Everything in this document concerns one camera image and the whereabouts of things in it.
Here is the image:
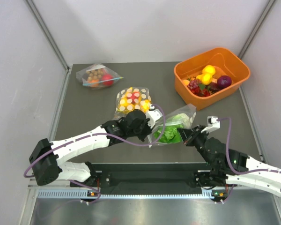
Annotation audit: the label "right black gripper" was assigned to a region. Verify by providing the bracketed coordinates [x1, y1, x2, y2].
[177, 124, 214, 165]

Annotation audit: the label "fake green lettuce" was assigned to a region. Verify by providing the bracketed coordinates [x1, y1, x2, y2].
[155, 113, 193, 145]

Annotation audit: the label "polka dot bag with vegetables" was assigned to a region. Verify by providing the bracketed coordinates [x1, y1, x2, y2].
[146, 104, 196, 147]

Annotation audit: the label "polka dot bag with fruit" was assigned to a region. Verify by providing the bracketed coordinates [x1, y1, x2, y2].
[114, 87, 152, 119]

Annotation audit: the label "fake red onion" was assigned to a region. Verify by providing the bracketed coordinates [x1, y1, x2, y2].
[217, 75, 232, 89]

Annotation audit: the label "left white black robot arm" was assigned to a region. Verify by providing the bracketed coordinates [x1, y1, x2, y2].
[29, 110, 161, 186]

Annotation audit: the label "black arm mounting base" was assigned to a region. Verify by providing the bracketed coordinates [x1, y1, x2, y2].
[83, 163, 225, 195]

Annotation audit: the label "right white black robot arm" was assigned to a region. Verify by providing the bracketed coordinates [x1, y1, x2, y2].
[177, 125, 281, 198]

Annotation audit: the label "fake red strawberries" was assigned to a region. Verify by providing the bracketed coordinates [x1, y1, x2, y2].
[191, 86, 211, 97]

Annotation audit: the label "fake purple grapes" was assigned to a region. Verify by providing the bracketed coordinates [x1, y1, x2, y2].
[187, 79, 201, 91]

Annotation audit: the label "small orange fake fruit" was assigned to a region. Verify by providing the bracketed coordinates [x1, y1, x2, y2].
[182, 79, 190, 86]

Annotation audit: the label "fake meat slice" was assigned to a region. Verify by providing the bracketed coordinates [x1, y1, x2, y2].
[209, 78, 221, 92]

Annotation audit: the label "yellow fake lemon lower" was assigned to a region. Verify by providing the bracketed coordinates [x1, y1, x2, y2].
[200, 74, 213, 86]

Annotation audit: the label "yellow fake lemon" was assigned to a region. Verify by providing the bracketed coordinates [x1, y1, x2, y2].
[202, 65, 216, 76]
[200, 74, 213, 86]

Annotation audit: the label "yellow fake lemon upper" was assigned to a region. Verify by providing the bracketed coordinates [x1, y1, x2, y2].
[202, 65, 216, 76]

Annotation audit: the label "clear bag with nuts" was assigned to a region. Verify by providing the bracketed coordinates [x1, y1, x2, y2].
[76, 64, 123, 89]

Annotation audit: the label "orange plastic bin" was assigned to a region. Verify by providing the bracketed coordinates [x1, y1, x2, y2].
[174, 47, 251, 110]

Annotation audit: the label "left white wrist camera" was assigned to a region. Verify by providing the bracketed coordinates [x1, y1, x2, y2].
[145, 104, 163, 128]

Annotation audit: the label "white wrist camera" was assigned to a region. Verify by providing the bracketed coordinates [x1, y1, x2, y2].
[145, 104, 163, 128]
[201, 116, 221, 134]

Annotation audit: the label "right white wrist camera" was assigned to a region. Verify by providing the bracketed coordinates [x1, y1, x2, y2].
[201, 116, 221, 134]

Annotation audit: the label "grey slotted cable duct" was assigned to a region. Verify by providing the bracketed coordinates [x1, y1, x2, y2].
[37, 189, 216, 200]

